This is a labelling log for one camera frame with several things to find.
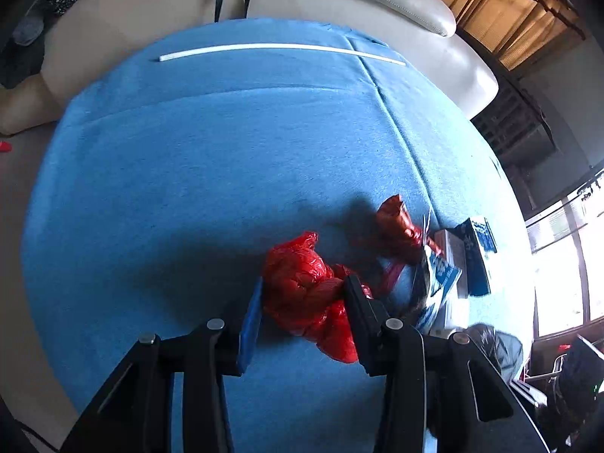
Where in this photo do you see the black crumpled plastic bag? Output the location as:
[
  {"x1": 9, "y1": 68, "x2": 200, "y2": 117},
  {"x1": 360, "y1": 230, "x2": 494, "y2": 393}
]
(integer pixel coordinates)
[{"x1": 465, "y1": 323, "x2": 523, "y2": 382}]

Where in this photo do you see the white thin stick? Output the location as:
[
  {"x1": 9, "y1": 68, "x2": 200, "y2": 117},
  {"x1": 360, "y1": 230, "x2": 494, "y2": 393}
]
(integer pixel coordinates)
[{"x1": 157, "y1": 43, "x2": 407, "y2": 66}]

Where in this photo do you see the cream leather sofa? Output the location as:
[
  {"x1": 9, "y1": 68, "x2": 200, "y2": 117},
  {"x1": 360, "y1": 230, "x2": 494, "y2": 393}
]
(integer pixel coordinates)
[{"x1": 1, "y1": 0, "x2": 499, "y2": 136}]

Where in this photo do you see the red plastic bag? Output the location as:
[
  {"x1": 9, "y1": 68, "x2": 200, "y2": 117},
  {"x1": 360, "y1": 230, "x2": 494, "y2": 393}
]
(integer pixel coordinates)
[{"x1": 262, "y1": 231, "x2": 358, "y2": 364}]

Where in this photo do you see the orange window curtain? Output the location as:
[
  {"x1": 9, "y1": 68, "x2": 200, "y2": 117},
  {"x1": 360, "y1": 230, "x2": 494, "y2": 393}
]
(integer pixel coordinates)
[{"x1": 442, "y1": 0, "x2": 588, "y2": 71}]

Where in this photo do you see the blue white torn carton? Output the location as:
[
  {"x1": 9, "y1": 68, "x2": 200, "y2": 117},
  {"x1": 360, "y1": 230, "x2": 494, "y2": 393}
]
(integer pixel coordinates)
[{"x1": 413, "y1": 245, "x2": 463, "y2": 334}]

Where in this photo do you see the blue table cloth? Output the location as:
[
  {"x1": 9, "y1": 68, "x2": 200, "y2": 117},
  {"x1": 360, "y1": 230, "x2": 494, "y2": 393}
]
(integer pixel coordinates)
[{"x1": 22, "y1": 20, "x2": 533, "y2": 452}]

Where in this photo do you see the white small carton box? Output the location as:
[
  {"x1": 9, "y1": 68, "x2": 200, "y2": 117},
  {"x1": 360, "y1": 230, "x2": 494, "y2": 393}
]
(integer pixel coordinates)
[{"x1": 434, "y1": 216, "x2": 499, "y2": 297}]

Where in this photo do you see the red shiny snack wrapper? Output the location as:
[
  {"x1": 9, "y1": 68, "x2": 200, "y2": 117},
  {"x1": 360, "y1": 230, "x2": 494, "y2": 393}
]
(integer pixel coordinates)
[{"x1": 376, "y1": 194, "x2": 442, "y2": 294}]

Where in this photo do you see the white baby crib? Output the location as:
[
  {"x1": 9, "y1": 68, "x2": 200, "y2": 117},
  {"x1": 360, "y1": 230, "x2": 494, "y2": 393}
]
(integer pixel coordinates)
[{"x1": 471, "y1": 80, "x2": 557, "y2": 169}]

